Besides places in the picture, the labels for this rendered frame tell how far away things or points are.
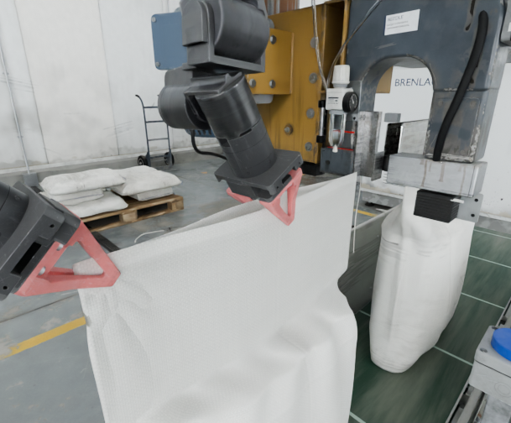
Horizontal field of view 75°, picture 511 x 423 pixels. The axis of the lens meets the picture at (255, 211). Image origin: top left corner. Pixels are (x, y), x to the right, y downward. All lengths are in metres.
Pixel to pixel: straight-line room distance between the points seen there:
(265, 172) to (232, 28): 0.15
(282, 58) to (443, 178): 0.40
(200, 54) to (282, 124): 0.48
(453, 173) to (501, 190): 2.82
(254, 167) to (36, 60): 5.15
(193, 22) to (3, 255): 0.25
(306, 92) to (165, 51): 0.30
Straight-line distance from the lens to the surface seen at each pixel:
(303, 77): 0.78
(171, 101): 0.42
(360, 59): 0.70
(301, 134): 0.78
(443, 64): 0.64
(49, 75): 5.48
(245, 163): 0.38
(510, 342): 0.59
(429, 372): 1.23
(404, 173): 0.66
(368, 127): 0.71
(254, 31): 0.38
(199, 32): 0.35
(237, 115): 0.36
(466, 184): 0.63
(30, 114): 5.41
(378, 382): 1.14
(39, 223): 0.25
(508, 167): 3.41
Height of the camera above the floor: 1.17
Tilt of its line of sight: 19 degrees down
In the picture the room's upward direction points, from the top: straight up
